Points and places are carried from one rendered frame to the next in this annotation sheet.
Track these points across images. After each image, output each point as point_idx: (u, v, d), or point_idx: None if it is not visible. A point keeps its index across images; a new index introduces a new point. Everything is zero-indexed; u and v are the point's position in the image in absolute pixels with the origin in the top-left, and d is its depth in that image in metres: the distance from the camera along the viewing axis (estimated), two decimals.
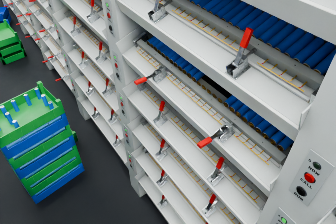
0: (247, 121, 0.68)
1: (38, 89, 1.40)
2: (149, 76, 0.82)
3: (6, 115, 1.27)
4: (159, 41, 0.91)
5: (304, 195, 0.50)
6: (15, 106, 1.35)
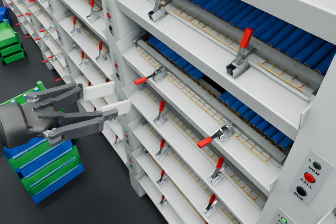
0: (247, 121, 0.68)
1: (38, 89, 1.40)
2: (149, 76, 0.82)
3: None
4: (159, 41, 0.91)
5: (304, 195, 0.50)
6: None
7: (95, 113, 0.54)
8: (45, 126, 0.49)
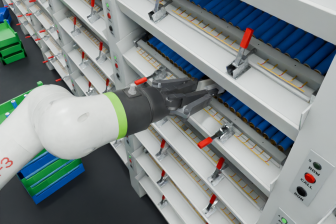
0: (247, 121, 0.68)
1: None
2: (149, 76, 0.82)
3: (6, 115, 1.27)
4: (159, 41, 0.91)
5: (304, 195, 0.50)
6: (15, 106, 1.35)
7: (190, 91, 0.70)
8: None
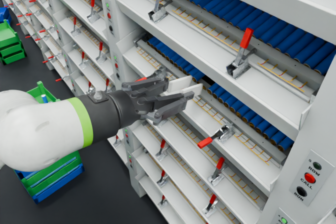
0: (247, 121, 0.68)
1: (209, 88, 0.75)
2: (149, 76, 0.82)
3: None
4: (159, 41, 0.91)
5: (304, 195, 0.50)
6: None
7: (162, 91, 0.68)
8: None
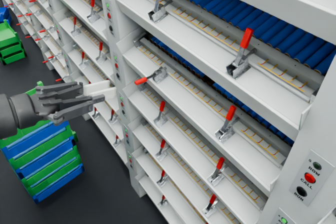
0: (252, 116, 0.68)
1: (214, 84, 0.75)
2: (149, 76, 0.82)
3: None
4: None
5: (304, 195, 0.50)
6: None
7: (86, 97, 0.69)
8: (48, 111, 0.63)
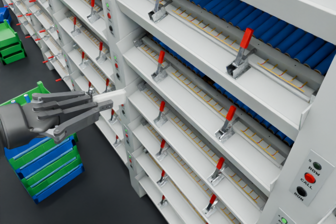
0: (252, 116, 0.68)
1: (214, 84, 0.75)
2: (159, 66, 0.82)
3: None
4: None
5: (304, 195, 0.50)
6: None
7: (90, 104, 0.56)
8: (45, 127, 0.49)
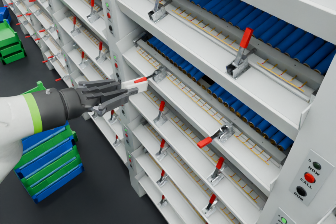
0: (247, 121, 0.68)
1: (209, 88, 0.75)
2: (149, 76, 0.82)
3: None
4: (159, 41, 0.91)
5: (304, 195, 0.50)
6: None
7: (123, 90, 0.76)
8: (93, 104, 0.70)
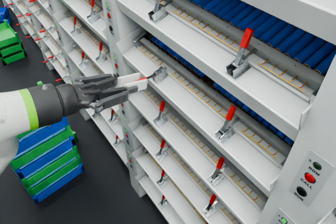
0: (252, 116, 0.68)
1: (214, 84, 0.75)
2: (149, 76, 0.82)
3: None
4: None
5: (304, 195, 0.50)
6: None
7: (122, 88, 0.74)
8: (90, 100, 0.68)
